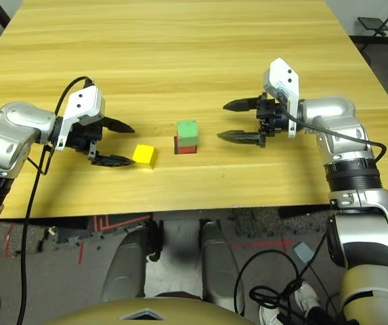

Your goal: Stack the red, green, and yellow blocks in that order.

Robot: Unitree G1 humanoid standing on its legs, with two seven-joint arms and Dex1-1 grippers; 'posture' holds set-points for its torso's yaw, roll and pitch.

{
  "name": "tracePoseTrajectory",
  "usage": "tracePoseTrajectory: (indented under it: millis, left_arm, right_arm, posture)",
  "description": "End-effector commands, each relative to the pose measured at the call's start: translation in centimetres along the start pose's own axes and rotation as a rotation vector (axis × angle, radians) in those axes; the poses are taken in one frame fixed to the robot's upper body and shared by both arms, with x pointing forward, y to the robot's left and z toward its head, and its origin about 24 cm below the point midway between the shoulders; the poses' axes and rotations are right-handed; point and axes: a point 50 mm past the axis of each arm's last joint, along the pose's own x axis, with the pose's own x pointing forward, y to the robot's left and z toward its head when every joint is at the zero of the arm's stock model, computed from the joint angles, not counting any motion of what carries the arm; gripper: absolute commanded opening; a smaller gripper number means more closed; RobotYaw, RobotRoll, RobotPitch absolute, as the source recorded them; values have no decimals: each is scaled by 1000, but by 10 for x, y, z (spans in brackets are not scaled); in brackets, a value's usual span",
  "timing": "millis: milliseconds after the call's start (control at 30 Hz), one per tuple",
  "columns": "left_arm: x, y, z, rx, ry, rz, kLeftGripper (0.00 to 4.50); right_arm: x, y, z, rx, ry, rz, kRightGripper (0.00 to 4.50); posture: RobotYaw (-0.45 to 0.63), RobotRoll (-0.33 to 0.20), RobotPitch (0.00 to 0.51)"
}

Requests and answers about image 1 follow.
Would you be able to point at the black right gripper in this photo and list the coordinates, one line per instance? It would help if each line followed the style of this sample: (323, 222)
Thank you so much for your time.
(271, 118)

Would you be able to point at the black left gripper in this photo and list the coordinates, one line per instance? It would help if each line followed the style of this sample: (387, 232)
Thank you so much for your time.
(85, 135)

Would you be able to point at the speckled grey foam mat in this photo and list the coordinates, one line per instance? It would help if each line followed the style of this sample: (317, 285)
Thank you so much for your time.
(268, 221)

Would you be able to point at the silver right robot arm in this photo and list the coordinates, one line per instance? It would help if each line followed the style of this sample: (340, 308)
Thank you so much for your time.
(332, 108)

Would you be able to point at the yellow wooden block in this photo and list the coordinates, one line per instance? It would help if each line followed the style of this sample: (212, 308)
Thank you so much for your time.
(143, 155)

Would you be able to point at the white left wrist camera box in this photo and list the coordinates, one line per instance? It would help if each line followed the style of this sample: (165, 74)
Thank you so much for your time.
(85, 101)

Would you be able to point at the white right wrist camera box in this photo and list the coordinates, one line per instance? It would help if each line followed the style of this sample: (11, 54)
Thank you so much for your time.
(281, 76)

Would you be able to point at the grey right robot leg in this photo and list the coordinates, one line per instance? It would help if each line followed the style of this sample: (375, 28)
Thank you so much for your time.
(219, 267)

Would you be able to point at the grey robot leg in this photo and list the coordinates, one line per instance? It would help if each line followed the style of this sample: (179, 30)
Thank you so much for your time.
(219, 267)
(126, 267)

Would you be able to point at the gold robot torso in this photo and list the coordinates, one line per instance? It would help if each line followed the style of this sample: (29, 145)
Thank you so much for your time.
(146, 315)

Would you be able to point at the black floor tile red lines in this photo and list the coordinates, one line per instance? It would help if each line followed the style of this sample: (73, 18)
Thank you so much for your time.
(68, 233)

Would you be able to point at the white shoe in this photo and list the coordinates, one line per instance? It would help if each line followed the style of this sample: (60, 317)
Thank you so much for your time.
(307, 294)

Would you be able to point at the red wooden block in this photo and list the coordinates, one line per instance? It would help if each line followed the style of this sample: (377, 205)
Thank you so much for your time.
(187, 149)

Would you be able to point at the black stand with flat plate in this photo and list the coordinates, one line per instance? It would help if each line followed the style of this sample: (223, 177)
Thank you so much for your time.
(371, 23)

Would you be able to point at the grey left robot leg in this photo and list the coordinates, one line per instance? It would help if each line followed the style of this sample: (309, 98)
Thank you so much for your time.
(126, 267)

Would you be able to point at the black square pad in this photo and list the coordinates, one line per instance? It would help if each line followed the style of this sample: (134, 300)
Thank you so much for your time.
(175, 145)

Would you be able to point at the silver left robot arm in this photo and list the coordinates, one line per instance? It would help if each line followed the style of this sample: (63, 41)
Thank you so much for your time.
(14, 125)

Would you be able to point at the green wooden block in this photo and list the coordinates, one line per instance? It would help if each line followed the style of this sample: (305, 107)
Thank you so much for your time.
(187, 133)

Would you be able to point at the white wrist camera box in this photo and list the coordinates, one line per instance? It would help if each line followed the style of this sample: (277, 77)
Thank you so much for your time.
(85, 101)
(281, 76)

